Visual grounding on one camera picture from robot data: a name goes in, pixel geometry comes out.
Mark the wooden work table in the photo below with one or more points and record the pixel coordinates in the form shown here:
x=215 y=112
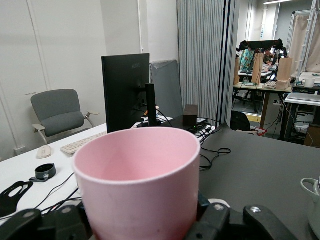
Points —
x=265 y=88

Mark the beige computer mouse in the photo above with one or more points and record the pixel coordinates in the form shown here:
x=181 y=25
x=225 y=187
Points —
x=44 y=152

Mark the black backpack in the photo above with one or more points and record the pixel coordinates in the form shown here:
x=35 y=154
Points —
x=240 y=121

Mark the dark wooden box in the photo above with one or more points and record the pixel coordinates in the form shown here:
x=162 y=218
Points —
x=190 y=116

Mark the pale grey-green stockpot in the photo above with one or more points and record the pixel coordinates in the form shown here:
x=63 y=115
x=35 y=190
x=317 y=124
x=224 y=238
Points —
x=315 y=217

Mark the tall wooden block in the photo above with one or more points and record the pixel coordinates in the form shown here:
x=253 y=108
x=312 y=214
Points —
x=257 y=68

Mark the grey foam panel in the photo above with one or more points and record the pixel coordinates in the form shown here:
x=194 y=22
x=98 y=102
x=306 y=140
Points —
x=166 y=85

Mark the grey armchair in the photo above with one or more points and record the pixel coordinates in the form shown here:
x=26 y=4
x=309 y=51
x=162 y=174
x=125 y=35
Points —
x=60 y=117

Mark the white mug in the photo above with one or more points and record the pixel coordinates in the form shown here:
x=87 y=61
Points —
x=309 y=83

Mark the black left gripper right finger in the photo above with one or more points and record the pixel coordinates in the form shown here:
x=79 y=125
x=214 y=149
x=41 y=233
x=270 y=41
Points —
x=220 y=225

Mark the black computer monitor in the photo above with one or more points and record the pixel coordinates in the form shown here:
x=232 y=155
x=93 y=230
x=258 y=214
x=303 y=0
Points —
x=122 y=95

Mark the white wall socket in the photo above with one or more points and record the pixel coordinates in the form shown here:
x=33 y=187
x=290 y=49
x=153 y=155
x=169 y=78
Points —
x=20 y=151

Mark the beige keyboard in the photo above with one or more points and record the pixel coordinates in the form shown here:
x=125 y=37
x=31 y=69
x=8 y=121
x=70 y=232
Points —
x=77 y=145

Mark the pink cup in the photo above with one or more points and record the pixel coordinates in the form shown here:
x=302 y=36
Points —
x=140 y=195

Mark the black power hub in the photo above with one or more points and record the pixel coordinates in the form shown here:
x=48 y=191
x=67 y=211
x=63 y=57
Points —
x=200 y=126

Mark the black overhead rig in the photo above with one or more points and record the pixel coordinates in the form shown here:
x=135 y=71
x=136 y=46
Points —
x=262 y=44

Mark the beige curtain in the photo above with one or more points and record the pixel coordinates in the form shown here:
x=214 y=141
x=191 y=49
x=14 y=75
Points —
x=303 y=45

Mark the grey vertical blinds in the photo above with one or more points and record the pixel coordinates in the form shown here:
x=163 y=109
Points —
x=200 y=55

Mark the wide wooden block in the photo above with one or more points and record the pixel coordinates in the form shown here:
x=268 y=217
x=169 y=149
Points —
x=284 y=72

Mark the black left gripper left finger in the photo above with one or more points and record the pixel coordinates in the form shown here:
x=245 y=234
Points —
x=50 y=225

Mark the silver laptop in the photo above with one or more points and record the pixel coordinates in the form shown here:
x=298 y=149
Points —
x=303 y=97

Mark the dark grey table mat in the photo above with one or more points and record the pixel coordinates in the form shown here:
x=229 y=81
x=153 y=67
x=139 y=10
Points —
x=262 y=170

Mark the ceiling light strip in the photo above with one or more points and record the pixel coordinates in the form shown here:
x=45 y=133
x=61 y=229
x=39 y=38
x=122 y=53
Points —
x=287 y=2

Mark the black monitor stand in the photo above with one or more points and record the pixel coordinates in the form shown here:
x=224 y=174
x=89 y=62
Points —
x=150 y=105

